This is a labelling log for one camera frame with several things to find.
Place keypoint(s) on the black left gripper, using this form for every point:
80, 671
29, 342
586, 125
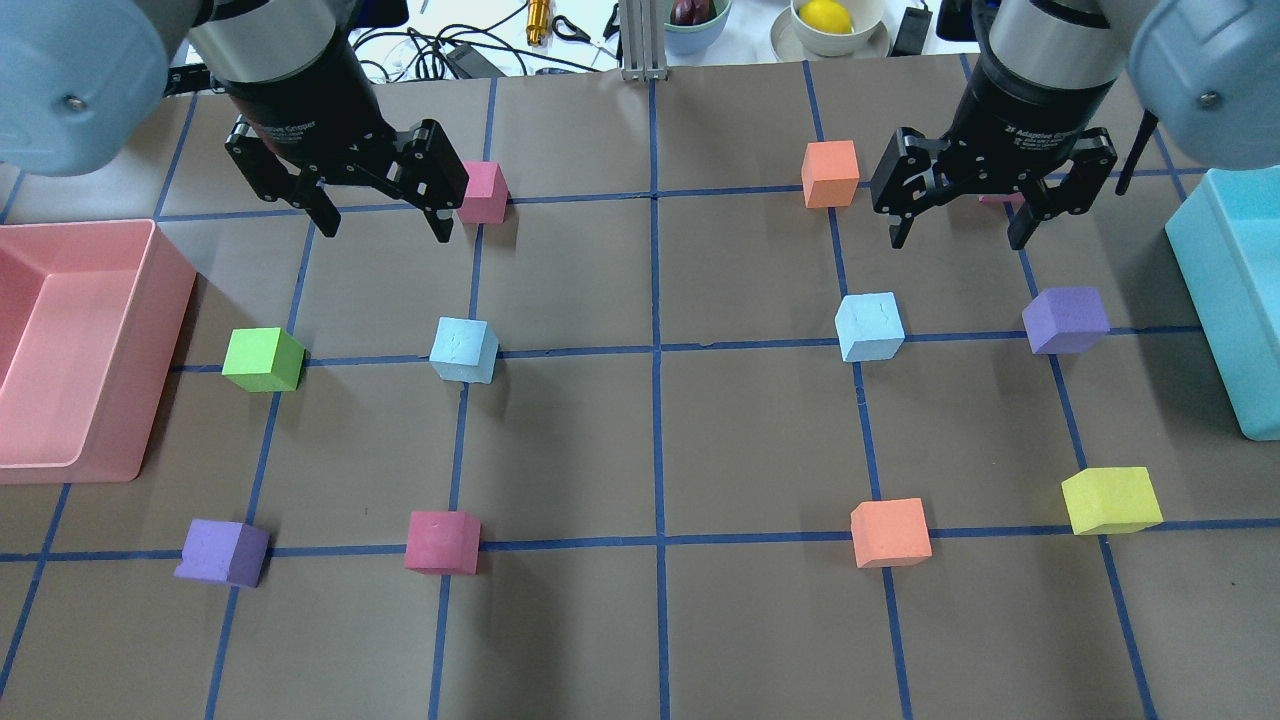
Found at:
300, 103

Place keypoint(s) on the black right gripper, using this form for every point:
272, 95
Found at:
1025, 108

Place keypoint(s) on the light blue block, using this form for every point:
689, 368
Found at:
464, 350
869, 327

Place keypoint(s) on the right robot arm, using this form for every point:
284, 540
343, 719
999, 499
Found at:
1206, 71

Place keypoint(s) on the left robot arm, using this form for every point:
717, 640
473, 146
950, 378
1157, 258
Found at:
79, 77

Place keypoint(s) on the pink block far right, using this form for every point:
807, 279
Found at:
1013, 199

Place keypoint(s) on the pink block far left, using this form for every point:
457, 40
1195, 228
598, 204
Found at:
487, 194

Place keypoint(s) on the purple block near teal tray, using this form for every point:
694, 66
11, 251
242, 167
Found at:
1065, 320

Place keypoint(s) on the orange block far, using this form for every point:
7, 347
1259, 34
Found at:
830, 174

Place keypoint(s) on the orange block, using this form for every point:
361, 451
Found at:
890, 533
830, 174

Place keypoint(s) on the green block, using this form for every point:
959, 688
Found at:
263, 360

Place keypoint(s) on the black power adapter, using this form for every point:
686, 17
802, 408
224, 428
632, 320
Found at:
914, 30

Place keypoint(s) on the bowl with lemon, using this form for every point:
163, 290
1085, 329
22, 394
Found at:
813, 30

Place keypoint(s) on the gold cylinder tool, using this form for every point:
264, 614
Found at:
538, 22

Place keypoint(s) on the teal tray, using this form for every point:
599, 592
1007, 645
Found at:
1225, 237

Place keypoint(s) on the pink tray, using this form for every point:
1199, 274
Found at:
90, 317

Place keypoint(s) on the yellow block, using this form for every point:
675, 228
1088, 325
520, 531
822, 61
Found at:
1111, 501

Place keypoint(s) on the orange block near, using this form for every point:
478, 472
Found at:
890, 533

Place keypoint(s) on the bowl with dark fruit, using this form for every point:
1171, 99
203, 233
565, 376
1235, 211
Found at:
690, 27

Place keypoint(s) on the pink block near left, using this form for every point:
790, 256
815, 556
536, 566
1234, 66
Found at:
443, 543

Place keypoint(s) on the purple block near pink tray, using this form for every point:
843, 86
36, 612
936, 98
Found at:
223, 553

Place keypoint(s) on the aluminium frame post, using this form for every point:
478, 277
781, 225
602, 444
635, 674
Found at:
643, 44

